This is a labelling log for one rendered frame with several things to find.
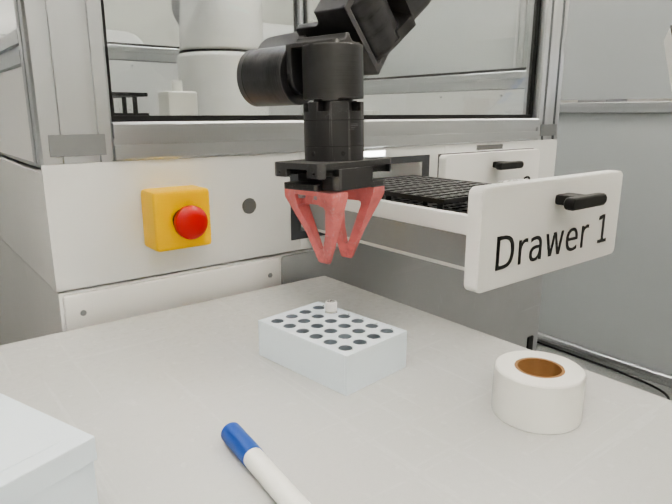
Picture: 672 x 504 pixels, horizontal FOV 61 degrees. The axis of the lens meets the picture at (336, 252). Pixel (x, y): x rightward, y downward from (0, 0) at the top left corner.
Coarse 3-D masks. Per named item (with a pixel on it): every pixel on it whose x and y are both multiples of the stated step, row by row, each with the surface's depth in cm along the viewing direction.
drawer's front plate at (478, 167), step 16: (448, 160) 100; (464, 160) 103; (480, 160) 105; (496, 160) 108; (512, 160) 112; (528, 160) 115; (448, 176) 101; (464, 176) 103; (480, 176) 106; (496, 176) 109; (512, 176) 112
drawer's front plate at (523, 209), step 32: (480, 192) 56; (512, 192) 59; (544, 192) 63; (576, 192) 67; (608, 192) 72; (480, 224) 57; (512, 224) 60; (544, 224) 64; (576, 224) 68; (608, 224) 74; (480, 256) 58; (544, 256) 65; (576, 256) 70; (480, 288) 59
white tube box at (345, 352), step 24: (288, 312) 59; (312, 312) 59; (336, 312) 60; (264, 336) 57; (288, 336) 54; (312, 336) 54; (336, 336) 53; (360, 336) 53; (384, 336) 53; (288, 360) 55; (312, 360) 52; (336, 360) 50; (360, 360) 50; (384, 360) 53; (336, 384) 50; (360, 384) 51
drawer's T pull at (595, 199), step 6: (558, 198) 64; (564, 198) 63; (570, 198) 61; (576, 198) 61; (582, 198) 61; (588, 198) 62; (594, 198) 63; (600, 198) 64; (606, 198) 64; (558, 204) 64; (564, 204) 61; (570, 204) 60; (576, 204) 61; (582, 204) 61; (588, 204) 62; (594, 204) 63; (600, 204) 64; (570, 210) 61
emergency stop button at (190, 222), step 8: (184, 208) 66; (192, 208) 66; (200, 208) 67; (176, 216) 66; (184, 216) 65; (192, 216) 66; (200, 216) 67; (176, 224) 65; (184, 224) 66; (192, 224) 66; (200, 224) 67; (184, 232) 66; (192, 232) 66; (200, 232) 67
